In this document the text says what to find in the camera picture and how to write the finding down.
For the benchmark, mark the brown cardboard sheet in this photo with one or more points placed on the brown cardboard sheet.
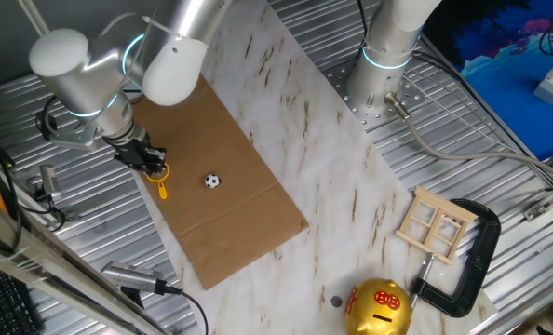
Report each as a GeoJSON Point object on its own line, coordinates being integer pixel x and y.
{"type": "Point", "coordinates": [220, 205]}

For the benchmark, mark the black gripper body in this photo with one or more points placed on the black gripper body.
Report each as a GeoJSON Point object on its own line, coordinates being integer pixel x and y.
{"type": "Point", "coordinates": [132, 146]}

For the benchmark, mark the small black white soccer ball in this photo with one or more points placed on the small black white soccer ball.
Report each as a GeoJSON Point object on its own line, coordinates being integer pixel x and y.
{"type": "Point", "coordinates": [212, 181]}

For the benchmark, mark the white slanted pole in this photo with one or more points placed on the white slanted pole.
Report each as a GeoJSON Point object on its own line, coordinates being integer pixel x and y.
{"type": "Point", "coordinates": [33, 16]}

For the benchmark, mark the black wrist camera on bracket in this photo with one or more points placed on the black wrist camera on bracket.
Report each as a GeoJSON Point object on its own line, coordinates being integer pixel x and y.
{"type": "Point", "coordinates": [71, 137]}

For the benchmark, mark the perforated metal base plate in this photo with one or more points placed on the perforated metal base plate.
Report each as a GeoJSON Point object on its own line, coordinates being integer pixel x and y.
{"type": "Point", "coordinates": [351, 86]}

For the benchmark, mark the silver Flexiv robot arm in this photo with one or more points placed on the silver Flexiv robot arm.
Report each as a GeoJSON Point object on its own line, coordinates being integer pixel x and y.
{"type": "Point", "coordinates": [71, 74]}

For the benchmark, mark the silver camera with black plug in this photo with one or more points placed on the silver camera with black plug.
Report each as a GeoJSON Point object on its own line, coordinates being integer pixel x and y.
{"type": "Point", "coordinates": [130, 275]}

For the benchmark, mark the black metal C-clamp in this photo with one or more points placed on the black metal C-clamp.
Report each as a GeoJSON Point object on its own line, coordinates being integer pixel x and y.
{"type": "Point", "coordinates": [483, 260]}

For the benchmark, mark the small wooden window frame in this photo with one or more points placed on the small wooden window frame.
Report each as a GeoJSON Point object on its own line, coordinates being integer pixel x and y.
{"type": "Point", "coordinates": [446, 209]}

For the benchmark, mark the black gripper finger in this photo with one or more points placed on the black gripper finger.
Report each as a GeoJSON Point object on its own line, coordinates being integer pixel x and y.
{"type": "Point", "coordinates": [149, 168]}
{"type": "Point", "coordinates": [162, 159]}

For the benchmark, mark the gold piggy bank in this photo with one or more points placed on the gold piggy bank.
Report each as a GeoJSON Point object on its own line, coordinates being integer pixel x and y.
{"type": "Point", "coordinates": [374, 312]}

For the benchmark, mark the metal corner bracket with screw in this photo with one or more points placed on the metal corner bracket with screw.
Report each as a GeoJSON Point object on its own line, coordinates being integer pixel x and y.
{"type": "Point", "coordinates": [71, 217]}

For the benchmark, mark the aluminium frame beam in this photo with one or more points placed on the aluminium frame beam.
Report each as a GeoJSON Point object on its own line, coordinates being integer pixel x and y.
{"type": "Point", "coordinates": [48, 265]}

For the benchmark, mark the small grey camera on mount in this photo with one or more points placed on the small grey camera on mount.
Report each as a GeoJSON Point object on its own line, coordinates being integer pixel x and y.
{"type": "Point", "coordinates": [50, 181]}

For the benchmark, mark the black keyboard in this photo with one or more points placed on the black keyboard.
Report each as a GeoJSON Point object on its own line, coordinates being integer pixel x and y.
{"type": "Point", "coordinates": [2, 302]}

